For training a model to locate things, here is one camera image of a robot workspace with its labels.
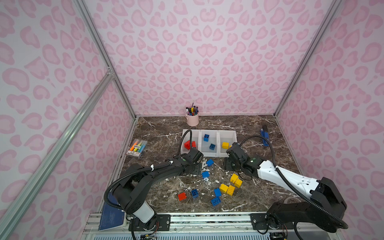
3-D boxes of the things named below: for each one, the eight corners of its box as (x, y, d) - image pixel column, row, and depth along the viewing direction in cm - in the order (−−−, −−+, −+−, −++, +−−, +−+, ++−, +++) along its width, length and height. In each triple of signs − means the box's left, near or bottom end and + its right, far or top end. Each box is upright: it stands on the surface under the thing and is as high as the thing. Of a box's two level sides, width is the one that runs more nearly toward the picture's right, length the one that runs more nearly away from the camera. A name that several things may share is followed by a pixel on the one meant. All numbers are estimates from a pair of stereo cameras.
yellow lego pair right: (238, 189, 85) (239, 186, 83) (228, 179, 89) (229, 177, 86) (243, 183, 87) (244, 181, 84) (233, 174, 91) (234, 172, 88)
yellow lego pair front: (218, 190, 85) (219, 188, 83) (221, 183, 88) (221, 181, 86) (232, 196, 83) (233, 194, 81) (234, 188, 86) (235, 187, 84)
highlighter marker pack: (126, 155, 100) (125, 153, 99) (135, 140, 108) (134, 138, 107) (139, 157, 99) (138, 156, 97) (147, 142, 107) (146, 140, 105)
